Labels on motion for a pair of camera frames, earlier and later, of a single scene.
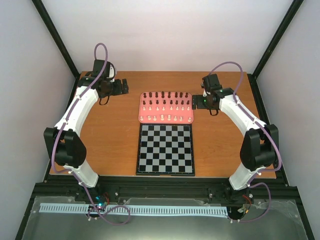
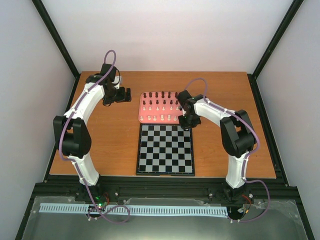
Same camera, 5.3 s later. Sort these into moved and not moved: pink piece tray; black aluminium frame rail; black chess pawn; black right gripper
Moved: black right gripper
Not moved: black aluminium frame rail; pink piece tray; black chess pawn
